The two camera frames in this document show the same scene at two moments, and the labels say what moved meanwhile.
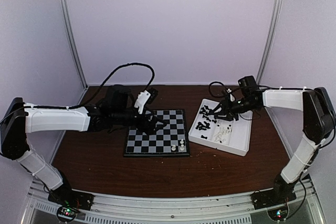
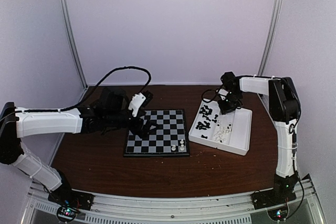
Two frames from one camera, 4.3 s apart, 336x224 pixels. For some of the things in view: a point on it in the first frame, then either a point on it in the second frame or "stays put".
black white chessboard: x=170 y=139 stays put
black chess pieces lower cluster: x=201 y=126 stays put
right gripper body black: x=241 y=106 to x=232 y=103
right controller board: x=279 y=214 stays put
